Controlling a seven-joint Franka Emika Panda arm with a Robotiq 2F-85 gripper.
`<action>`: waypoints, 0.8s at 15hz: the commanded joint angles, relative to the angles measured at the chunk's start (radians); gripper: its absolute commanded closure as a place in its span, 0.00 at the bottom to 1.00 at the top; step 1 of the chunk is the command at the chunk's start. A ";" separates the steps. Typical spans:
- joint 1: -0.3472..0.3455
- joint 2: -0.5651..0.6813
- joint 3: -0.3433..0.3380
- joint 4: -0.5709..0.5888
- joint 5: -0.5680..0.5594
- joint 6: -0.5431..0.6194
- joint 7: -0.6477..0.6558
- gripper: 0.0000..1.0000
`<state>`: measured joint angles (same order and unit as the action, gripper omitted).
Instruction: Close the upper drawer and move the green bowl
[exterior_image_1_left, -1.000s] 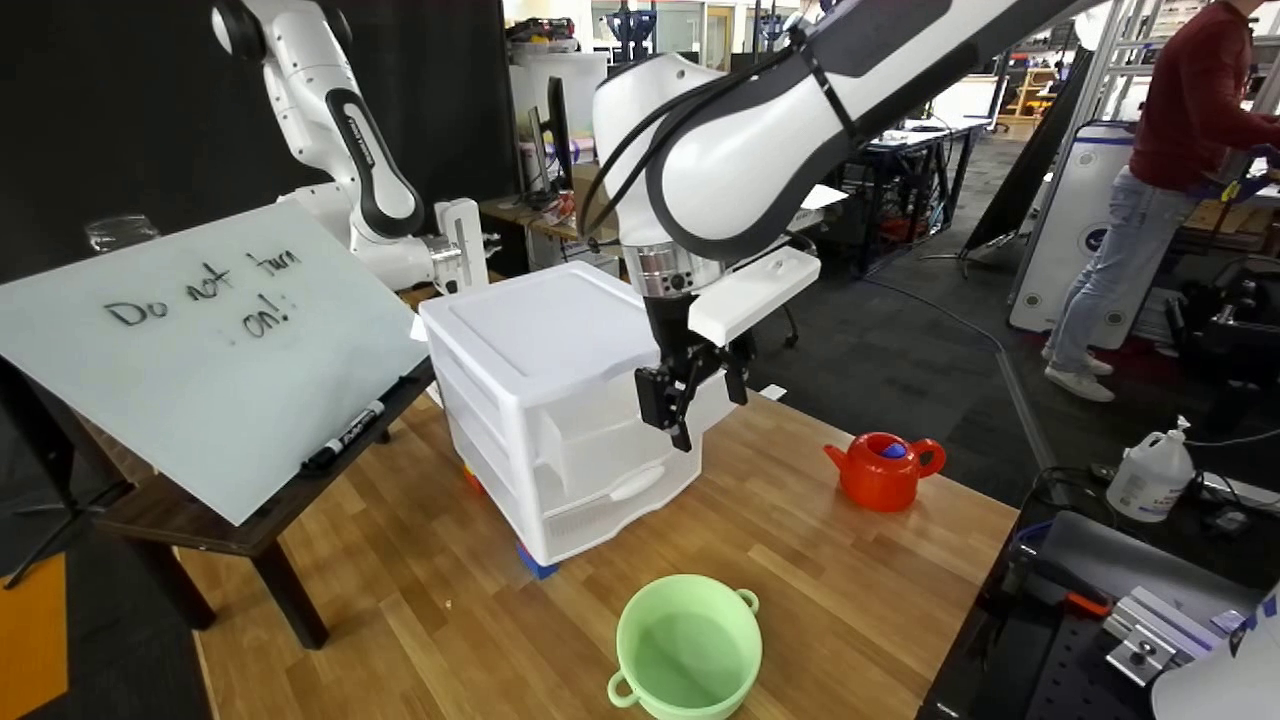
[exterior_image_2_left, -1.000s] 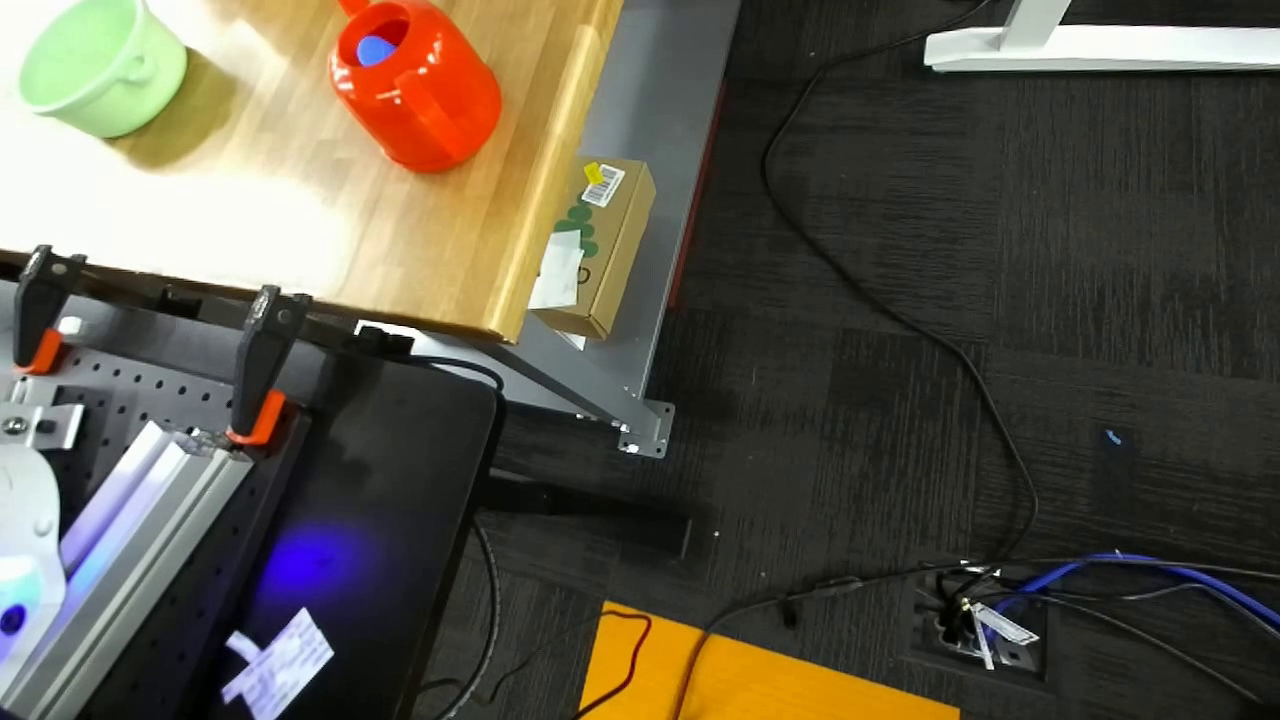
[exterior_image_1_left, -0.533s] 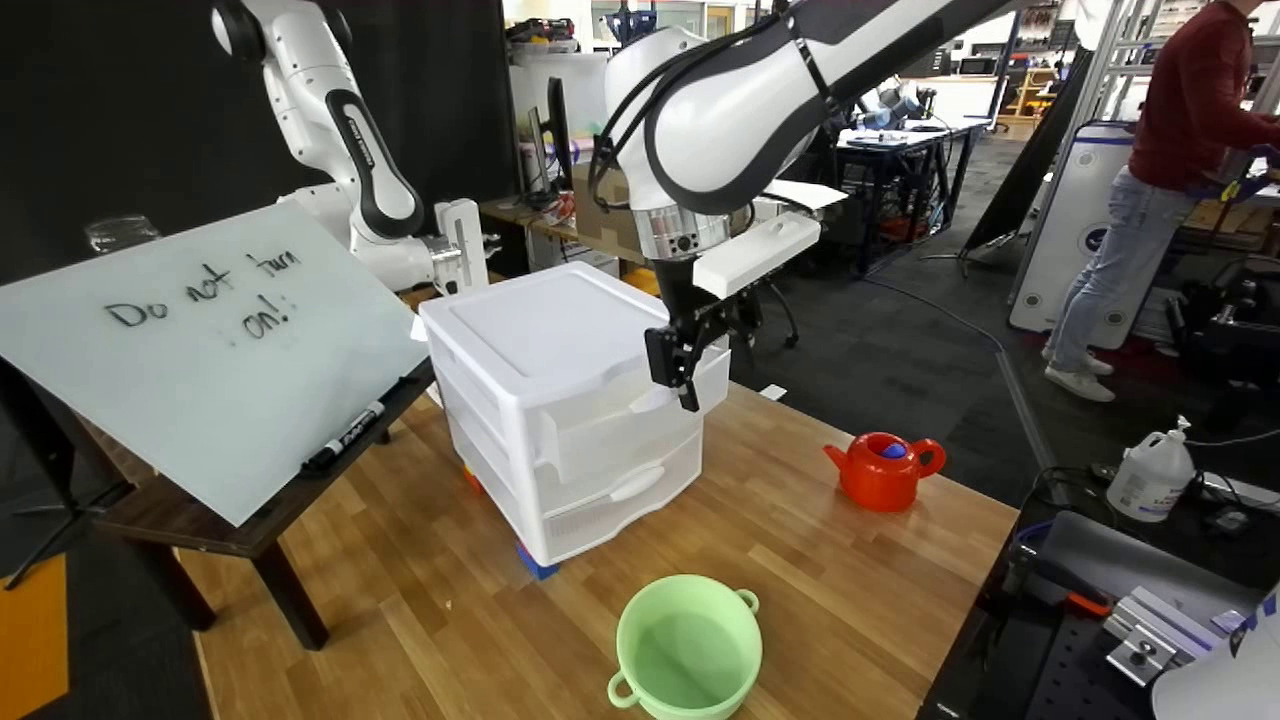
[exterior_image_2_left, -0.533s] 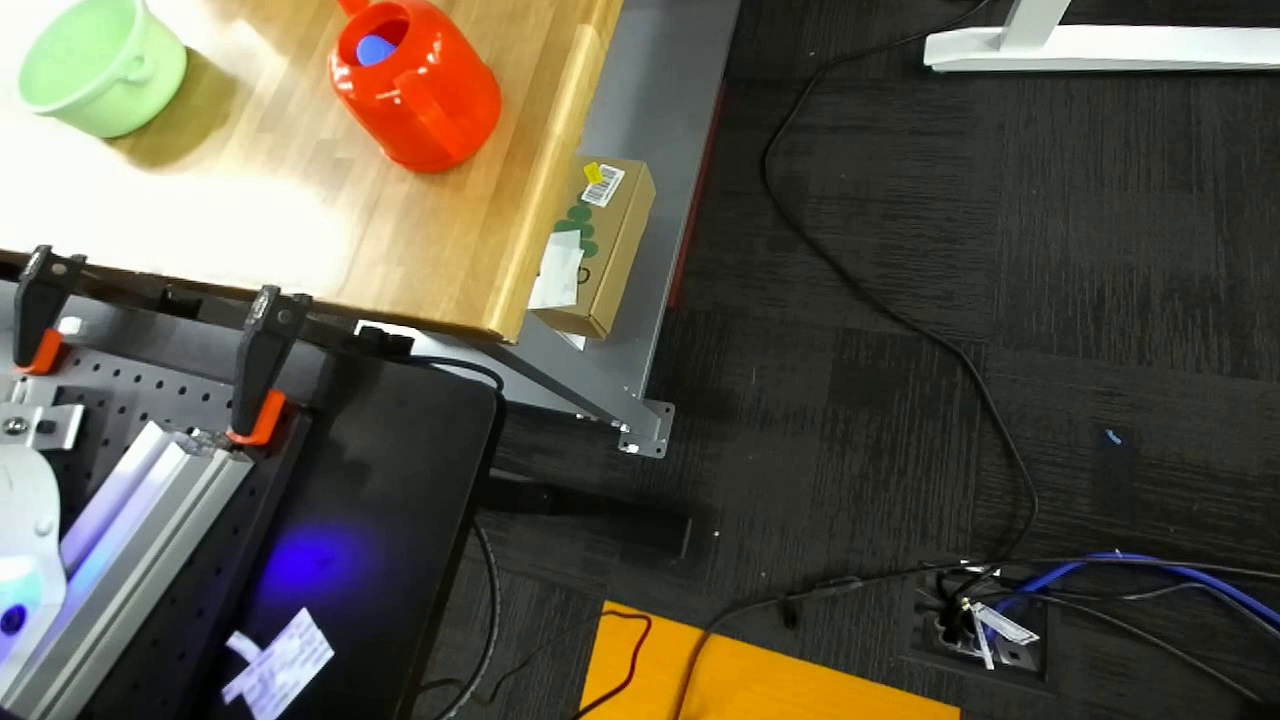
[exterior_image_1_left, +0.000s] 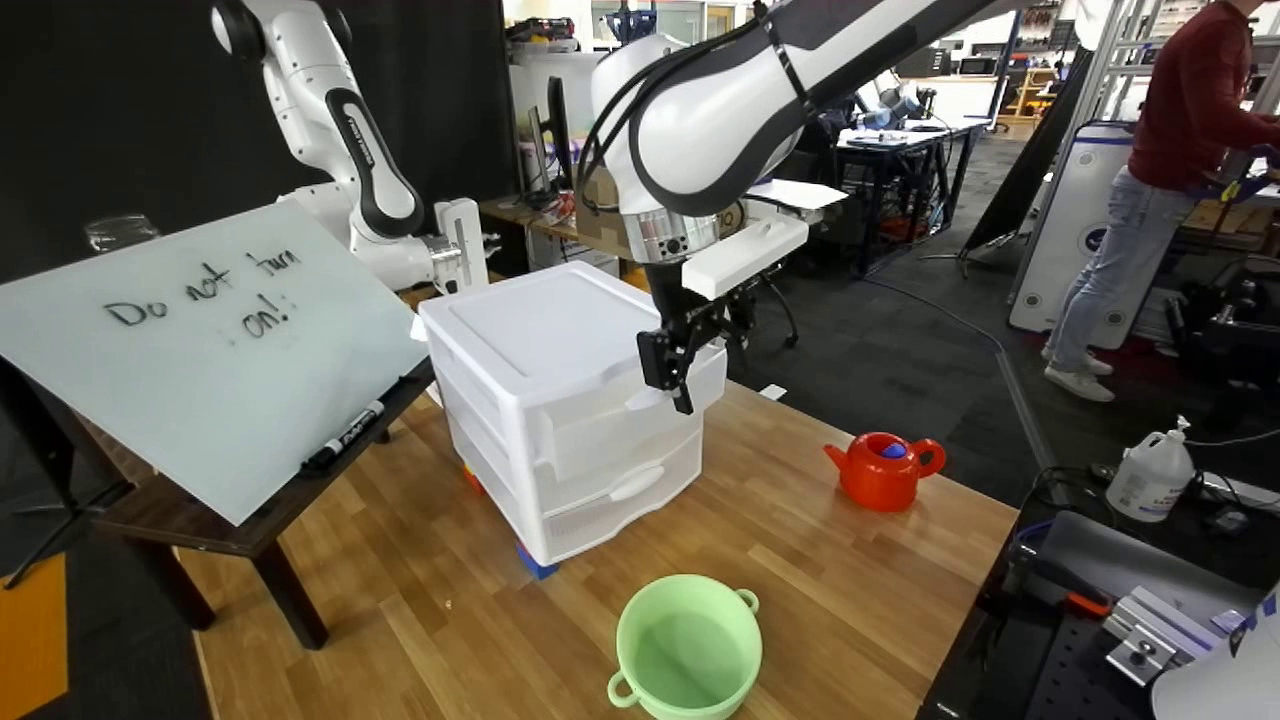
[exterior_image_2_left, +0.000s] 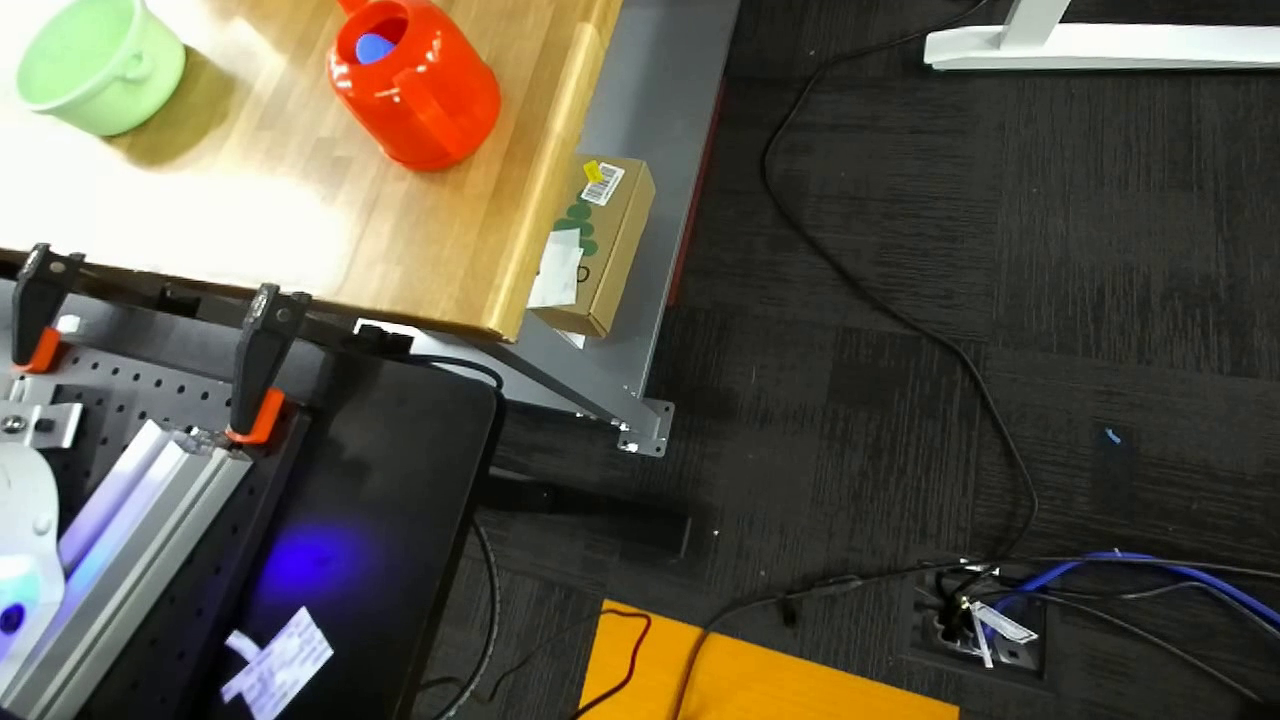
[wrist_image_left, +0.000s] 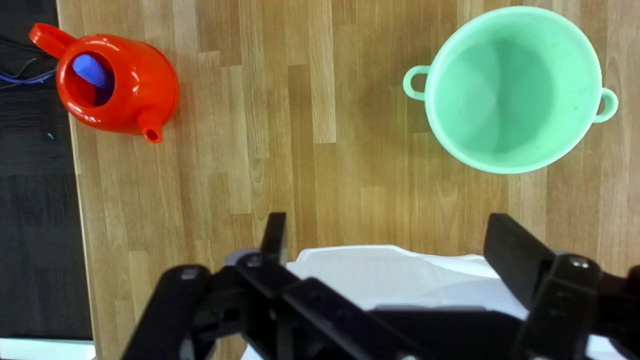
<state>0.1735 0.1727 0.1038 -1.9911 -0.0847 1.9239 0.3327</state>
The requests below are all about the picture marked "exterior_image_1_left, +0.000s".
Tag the white translucent plastic drawer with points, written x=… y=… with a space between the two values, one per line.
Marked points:
x=587 y=402
x=612 y=512
x=612 y=460

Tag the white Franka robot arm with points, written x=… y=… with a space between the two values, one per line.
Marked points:
x=704 y=121

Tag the white wrist camera block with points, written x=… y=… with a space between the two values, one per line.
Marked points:
x=747 y=252

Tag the blue ball in teapot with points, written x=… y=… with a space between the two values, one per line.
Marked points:
x=884 y=454

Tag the person in red sweater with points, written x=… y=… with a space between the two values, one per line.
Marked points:
x=1187 y=105

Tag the cluttered background desk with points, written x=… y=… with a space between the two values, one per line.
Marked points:
x=921 y=146

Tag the dark wooden stand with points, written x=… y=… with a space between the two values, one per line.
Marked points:
x=200 y=533

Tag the orange floor mat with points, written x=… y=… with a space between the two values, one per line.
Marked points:
x=28 y=640

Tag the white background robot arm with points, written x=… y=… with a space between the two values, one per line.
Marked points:
x=362 y=161

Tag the white leaning panel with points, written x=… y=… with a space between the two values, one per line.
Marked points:
x=1072 y=225

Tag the black perforated breadboard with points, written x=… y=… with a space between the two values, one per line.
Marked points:
x=1012 y=665

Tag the black whiteboard marker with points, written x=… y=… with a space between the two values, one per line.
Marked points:
x=346 y=443

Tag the white plastic jug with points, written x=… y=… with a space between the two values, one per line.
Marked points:
x=1148 y=479

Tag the blue tape piece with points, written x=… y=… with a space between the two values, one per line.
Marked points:
x=536 y=567

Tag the aluminium extrusion profile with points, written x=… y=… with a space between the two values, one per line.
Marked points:
x=1175 y=634

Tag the green plastic cup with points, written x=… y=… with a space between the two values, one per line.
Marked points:
x=687 y=644

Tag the red toy teapot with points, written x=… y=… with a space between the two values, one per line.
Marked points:
x=883 y=483

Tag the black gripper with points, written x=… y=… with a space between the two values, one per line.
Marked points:
x=687 y=306

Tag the whiteboard with handwritten note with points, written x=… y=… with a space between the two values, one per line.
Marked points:
x=212 y=360

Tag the white plastic drawer cabinet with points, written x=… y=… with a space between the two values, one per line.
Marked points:
x=534 y=324

